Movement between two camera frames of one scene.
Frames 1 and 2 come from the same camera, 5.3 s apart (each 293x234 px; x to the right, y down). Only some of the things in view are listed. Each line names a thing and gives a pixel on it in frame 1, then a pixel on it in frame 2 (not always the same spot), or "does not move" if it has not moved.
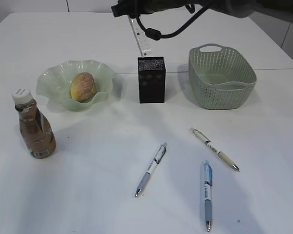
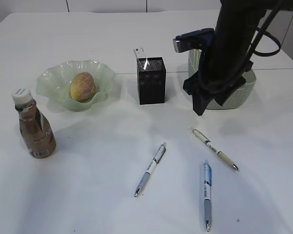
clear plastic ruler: x=144 y=42 to x=139 y=53
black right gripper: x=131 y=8 to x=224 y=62
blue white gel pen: x=208 y=183 does not move
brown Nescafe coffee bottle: x=36 y=130 does not move
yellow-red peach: x=82 y=87 does not move
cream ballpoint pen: x=209 y=144 does not move
